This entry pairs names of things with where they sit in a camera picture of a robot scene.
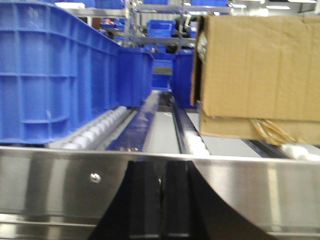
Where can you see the large blue crate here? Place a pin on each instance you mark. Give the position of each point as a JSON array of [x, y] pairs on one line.
[[57, 73]]

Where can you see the steel shelf front rail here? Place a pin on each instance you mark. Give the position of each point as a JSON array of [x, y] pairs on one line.
[[50, 194]]

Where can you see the white roller track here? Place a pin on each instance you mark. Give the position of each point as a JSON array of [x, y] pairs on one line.
[[92, 134]]

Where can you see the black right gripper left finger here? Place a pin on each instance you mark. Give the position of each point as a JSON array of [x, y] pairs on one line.
[[134, 213]]

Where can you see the brown cardboard box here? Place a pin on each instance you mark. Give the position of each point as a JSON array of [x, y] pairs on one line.
[[258, 78]]

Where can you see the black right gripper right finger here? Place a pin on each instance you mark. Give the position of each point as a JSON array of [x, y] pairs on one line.
[[192, 210]]

